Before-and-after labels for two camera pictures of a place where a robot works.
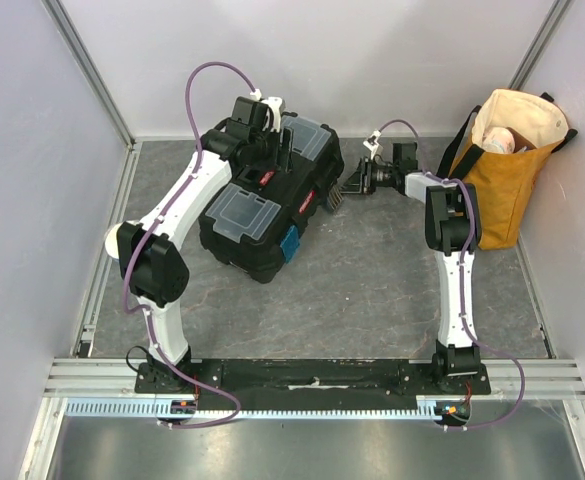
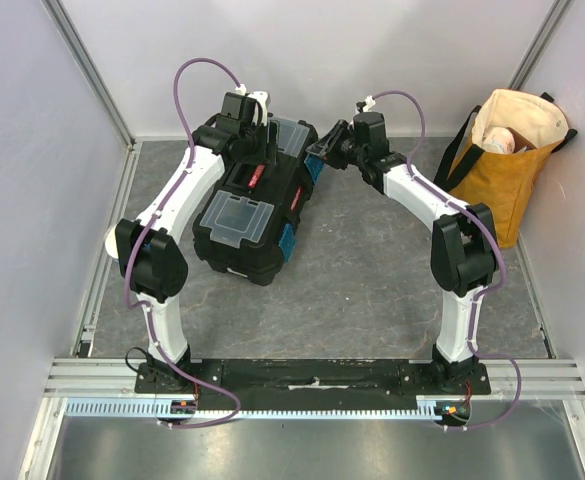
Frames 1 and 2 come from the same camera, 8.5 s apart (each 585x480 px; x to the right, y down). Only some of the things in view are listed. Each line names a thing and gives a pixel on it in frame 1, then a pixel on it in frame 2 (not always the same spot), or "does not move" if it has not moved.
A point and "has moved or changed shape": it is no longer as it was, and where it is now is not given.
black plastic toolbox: [255, 224] has moved or changed shape
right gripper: [366, 175] to [335, 143]
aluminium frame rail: [118, 377] does not move
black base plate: [312, 384] does not move
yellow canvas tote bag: [500, 151] does not move
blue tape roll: [111, 241] does not move
